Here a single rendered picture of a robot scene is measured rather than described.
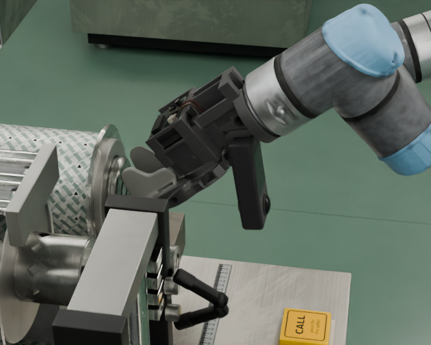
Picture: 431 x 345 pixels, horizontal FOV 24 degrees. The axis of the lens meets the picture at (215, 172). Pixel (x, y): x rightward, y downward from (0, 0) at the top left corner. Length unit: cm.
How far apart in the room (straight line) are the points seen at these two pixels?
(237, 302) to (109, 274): 80
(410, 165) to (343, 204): 224
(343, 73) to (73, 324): 41
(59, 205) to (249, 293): 51
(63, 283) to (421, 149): 40
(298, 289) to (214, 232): 160
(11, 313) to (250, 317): 66
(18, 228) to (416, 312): 220
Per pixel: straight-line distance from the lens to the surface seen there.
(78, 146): 113
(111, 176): 113
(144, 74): 403
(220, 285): 156
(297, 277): 158
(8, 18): 177
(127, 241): 77
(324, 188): 336
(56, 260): 88
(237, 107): 102
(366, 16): 97
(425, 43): 114
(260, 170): 109
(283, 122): 101
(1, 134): 116
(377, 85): 100
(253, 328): 149
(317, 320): 147
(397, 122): 102
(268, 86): 100
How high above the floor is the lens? 191
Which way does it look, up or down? 34 degrees down
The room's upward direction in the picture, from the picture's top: straight up
